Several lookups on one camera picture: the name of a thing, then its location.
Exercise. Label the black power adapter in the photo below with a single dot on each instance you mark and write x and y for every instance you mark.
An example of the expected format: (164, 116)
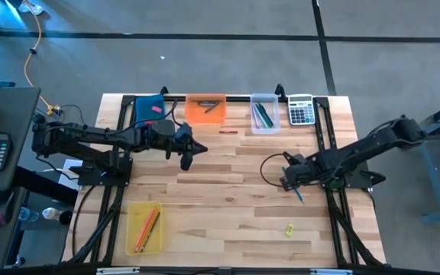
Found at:
(38, 117)

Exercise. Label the dark green crayon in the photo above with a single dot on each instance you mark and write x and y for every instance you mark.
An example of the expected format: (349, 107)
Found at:
(211, 109)

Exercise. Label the black aluminium table frame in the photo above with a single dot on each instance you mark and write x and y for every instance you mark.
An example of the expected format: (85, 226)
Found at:
(239, 99)

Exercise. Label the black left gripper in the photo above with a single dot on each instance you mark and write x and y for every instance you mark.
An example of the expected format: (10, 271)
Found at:
(183, 133)

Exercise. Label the white desk calculator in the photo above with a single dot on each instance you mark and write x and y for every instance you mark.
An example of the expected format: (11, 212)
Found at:
(301, 110)

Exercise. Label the blue pencil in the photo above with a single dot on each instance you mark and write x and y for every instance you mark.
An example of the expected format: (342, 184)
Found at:
(299, 196)

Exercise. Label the teal pen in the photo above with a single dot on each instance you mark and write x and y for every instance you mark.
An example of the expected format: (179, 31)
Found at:
(262, 115)

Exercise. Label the yellow eraser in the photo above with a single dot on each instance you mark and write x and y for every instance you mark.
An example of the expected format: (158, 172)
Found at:
(289, 229)

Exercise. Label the clear water bottle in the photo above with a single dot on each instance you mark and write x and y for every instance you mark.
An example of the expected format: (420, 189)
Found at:
(29, 214)
(51, 213)

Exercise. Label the pink eraser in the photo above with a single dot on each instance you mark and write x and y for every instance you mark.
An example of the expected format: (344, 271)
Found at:
(156, 109)

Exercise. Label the yellow plastic bin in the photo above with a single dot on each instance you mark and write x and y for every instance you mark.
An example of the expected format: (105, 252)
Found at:
(136, 214)

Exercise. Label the blue plastic bin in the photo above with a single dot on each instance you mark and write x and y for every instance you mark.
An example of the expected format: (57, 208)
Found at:
(145, 110)

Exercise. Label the clear plastic bin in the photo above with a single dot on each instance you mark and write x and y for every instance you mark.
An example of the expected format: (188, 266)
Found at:
(275, 130)

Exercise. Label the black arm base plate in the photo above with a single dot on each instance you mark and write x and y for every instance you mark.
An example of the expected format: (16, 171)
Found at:
(90, 175)
(357, 179)

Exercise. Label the gray side desk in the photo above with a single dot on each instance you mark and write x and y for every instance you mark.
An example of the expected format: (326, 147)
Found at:
(17, 114)

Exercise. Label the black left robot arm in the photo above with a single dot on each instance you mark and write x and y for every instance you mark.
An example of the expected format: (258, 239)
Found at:
(90, 135)

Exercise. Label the silver metal bracket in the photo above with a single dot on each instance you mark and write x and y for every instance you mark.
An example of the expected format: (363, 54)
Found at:
(330, 272)
(117, 271)

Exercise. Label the white paper sheet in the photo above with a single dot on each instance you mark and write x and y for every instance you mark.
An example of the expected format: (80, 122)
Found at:
(69, 168)

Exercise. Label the black desk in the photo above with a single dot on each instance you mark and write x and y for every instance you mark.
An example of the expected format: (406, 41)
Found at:
(40, 183)

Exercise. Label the orange plastic bin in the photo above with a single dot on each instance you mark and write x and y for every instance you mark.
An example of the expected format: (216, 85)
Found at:
(214, 116)

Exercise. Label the black round cap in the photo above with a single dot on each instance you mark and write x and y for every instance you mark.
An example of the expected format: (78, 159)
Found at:
(66, 217)

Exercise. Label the black pencil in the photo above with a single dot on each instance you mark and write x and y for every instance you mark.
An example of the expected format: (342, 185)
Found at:
(151, 231)

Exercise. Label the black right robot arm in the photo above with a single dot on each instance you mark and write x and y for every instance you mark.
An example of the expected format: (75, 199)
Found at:
(361, 153)

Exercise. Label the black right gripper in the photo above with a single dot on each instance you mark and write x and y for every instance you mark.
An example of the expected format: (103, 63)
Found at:
(304, 172)

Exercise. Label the black table clamp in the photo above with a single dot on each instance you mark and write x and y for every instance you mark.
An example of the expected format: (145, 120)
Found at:
(164, 90)
(280, 90)

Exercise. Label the dark blue pen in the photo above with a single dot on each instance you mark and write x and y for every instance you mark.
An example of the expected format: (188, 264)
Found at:
(261, 107)

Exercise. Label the black computer mouse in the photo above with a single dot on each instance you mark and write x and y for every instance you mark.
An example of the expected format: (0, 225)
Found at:
(0, 212)

